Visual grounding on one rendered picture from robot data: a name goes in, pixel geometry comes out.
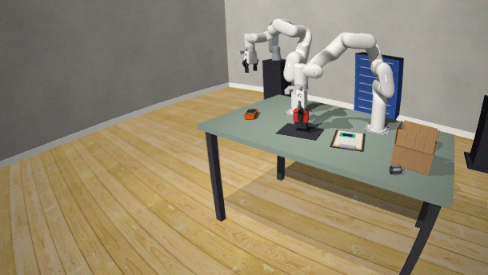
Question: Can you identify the orange digital multimeter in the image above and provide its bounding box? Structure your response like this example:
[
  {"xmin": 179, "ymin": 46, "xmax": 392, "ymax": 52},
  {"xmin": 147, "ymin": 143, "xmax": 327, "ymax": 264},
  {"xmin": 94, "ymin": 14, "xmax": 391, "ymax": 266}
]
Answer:
[{"xmin": 244, "ymin": 109, "xmax": 258, "ymax": 120}]

